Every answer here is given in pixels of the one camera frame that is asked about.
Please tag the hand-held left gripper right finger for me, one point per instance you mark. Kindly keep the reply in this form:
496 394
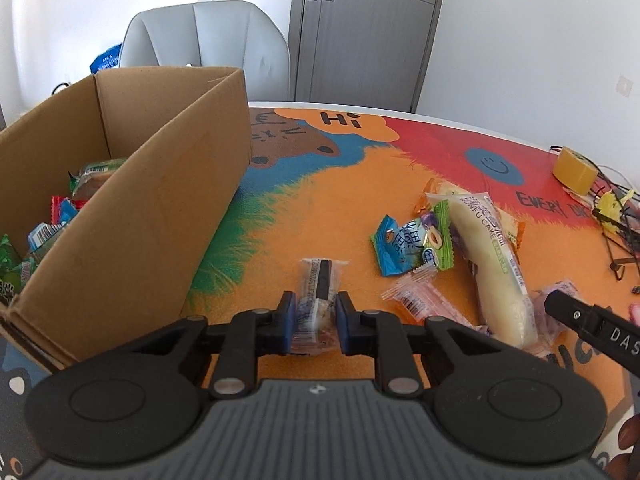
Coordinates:
344 320

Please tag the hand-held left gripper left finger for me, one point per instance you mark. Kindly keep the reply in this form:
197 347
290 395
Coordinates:
289 320

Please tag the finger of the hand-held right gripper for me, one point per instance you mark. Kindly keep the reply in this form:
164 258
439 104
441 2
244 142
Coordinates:
570 312

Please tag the clear tray cake packet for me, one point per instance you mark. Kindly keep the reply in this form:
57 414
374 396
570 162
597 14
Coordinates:
547 340

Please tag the small clear dark-striped packet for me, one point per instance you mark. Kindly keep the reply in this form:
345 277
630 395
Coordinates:
316 285

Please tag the brown cardboard box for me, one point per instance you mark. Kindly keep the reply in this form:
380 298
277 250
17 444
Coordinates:
150 210

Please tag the clear teal-striped cracker packet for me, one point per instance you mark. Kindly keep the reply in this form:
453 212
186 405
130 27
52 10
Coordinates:
95 172

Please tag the red snack packet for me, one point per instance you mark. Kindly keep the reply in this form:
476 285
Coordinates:
62 207

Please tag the blue barcode snack packet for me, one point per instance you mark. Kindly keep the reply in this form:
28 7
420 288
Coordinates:
42 235

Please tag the green red-label snack packet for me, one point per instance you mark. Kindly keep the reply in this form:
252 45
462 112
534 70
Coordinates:
27 272

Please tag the dark green snack packet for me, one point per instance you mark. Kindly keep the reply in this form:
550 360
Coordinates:
7 265

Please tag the pink clear snack packet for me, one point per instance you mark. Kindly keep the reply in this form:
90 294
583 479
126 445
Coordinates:
420 300

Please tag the long white cake packet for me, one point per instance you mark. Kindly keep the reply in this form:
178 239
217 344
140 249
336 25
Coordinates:
495 270

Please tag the blue green snack packet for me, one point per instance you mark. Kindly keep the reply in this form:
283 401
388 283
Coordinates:
400 250

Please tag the yellow orange snack packet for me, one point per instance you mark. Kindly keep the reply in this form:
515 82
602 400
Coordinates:
512 230

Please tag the colourful cat printed table mat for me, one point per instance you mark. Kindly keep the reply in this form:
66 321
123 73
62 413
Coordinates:
325 200

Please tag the plum print snack packet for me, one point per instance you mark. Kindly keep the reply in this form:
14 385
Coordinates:
437 240

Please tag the yellow tape roll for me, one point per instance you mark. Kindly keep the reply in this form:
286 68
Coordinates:
575 170

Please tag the grey door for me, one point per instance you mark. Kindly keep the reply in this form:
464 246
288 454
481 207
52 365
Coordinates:
365 35

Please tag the grey upholstered chair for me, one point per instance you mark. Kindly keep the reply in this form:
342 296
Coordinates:
210 35

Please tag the blue plastic bag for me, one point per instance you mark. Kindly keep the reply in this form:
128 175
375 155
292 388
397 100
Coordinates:
106 60

